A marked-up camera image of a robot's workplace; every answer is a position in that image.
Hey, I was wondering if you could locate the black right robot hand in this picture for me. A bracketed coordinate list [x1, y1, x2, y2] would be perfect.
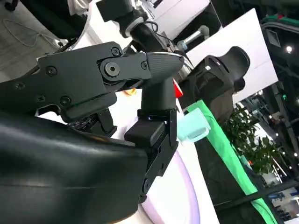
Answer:
[0, 41, 185, 224]

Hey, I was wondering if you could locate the lilac plate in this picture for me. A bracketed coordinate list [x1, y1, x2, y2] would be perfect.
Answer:
[136, 149, 204, 224]

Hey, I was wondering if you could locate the red triangular object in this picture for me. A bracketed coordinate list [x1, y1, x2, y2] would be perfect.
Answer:
[172, 78, 184, 98]

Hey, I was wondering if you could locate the pale green mug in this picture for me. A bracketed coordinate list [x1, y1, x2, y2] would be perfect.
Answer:
[177, 107, 211, 142]

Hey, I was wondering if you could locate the black table drape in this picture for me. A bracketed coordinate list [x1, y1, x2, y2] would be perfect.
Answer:
[194, 137, 260, 224]

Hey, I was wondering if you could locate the green cloth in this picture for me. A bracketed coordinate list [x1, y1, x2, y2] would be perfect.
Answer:
[184, 99, 278, 224]

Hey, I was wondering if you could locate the black office chair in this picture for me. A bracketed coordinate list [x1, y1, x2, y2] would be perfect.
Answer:
[178, 46, 251, 124]

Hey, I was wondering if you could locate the green potted plant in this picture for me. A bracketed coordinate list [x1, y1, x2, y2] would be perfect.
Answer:
[221, 104, 292, 175]

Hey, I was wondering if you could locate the white board panel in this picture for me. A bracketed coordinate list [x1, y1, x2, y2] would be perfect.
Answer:
[185, 8, 279, 105]

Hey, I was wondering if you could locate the white floor cable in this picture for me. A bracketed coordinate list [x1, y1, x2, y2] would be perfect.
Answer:
[2, 18, 62, 47]

